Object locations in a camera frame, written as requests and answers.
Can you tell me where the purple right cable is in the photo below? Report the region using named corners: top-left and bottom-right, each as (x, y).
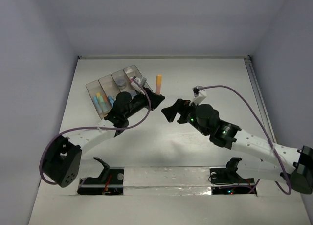
top-left (198, 85), bottom-right (292, 196)

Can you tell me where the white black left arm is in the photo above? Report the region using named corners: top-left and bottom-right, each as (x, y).
top-left (39, 88), bottom-right (165, 188)

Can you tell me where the blue highlighter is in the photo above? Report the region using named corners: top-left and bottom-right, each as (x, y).
top-left (92, 96), bottom-right (102, 113)
top-left (107, 96), bottom-right (114, 106)

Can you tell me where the green highlighter with tip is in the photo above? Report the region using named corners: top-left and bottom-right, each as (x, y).
top-left (98, 95), bottom-right (108, 112)

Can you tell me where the clear paperclip jar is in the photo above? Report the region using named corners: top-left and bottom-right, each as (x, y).
top-left (115, 76), bottom-right (126, 89)
top-left (129, 90), bottom-right (137, 97)

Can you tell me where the orange yellow highlighter cap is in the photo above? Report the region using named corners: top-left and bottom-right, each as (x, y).
top-left (156, 74), bottom-right (162, 86)

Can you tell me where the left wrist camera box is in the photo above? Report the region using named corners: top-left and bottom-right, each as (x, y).
top-left (130, 76), bottom-right (146, 92)

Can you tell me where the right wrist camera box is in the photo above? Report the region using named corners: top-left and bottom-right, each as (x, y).
top-left (191, 86), bottom-right (207, 105)

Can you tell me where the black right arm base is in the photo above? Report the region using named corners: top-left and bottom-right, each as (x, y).
top-left (208, 157), bottom-right (255, 186)

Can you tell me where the smoky clear drawer organizer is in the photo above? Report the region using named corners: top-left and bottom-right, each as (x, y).
top-left (86, 65), bottom-right (142, 119)

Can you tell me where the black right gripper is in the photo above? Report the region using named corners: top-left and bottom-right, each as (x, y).
top-left (162, 97), bottom-right (209, 136)

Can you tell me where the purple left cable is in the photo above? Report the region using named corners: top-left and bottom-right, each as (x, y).
top-left (39, 79), bottom-right (152, 185)

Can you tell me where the purple cable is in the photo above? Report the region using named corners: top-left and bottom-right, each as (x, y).
top-left (39, 79), bottom-right (152, 185)
top-left (198, 85), bottom-right (292, 196)

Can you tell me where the orange highlighter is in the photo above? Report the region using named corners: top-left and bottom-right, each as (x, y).
top-left (155, 85), bottom-right (161, 95)

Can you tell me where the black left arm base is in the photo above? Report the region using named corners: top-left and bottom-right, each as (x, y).
top-left (78, 157), bottom-right (124, 191)

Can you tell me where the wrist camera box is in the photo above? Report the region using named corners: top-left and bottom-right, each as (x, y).
top-left (191, 86), bottom-right (207, 105)
top-left (130, 76), bottom-right (146, 92)

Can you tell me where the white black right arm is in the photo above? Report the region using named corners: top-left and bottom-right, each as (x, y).
top-left (162, 99), bottom-right (313, 194)

